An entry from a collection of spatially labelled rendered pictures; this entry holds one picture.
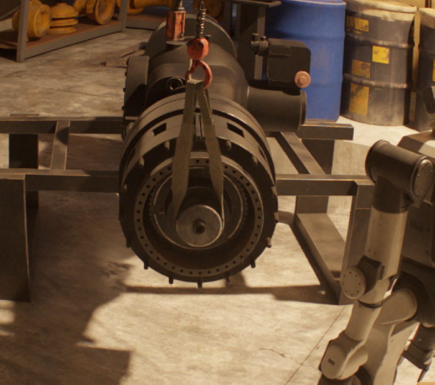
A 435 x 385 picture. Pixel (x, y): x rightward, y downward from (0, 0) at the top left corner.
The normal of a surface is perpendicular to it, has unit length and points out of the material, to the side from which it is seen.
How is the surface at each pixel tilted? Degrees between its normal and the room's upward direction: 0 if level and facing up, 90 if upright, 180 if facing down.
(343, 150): 90
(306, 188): 90
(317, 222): 0
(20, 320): 0
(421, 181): 90
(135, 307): 0
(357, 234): 90
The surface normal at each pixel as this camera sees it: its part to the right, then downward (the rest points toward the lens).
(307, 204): 0.13, 0.31
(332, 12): 0.57, 0.29
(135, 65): 0.07, -0.72
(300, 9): -0.18, 0.29
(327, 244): 0.06, -0.95
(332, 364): -0.77, 0.15
